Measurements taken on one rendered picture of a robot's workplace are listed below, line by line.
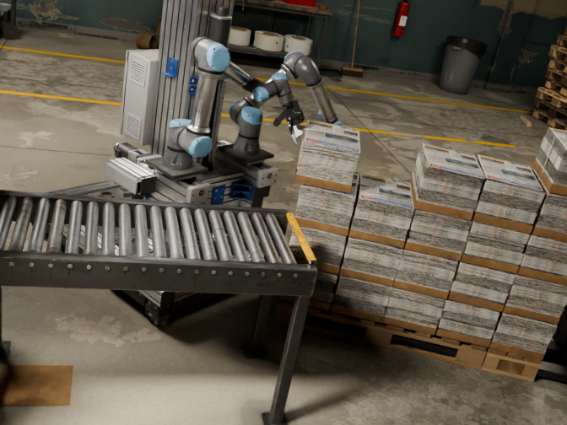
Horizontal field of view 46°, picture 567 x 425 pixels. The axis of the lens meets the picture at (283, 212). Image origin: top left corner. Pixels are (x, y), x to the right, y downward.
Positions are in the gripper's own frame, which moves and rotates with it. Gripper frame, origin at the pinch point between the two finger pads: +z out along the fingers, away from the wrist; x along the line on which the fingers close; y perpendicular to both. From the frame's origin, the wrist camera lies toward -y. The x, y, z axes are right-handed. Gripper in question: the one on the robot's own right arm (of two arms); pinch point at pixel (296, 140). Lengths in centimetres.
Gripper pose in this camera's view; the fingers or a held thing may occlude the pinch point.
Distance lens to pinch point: 348.1
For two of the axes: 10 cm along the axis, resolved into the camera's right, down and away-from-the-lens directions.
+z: 3.3, 8.8, 3.3
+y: 9.3, -2.6, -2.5
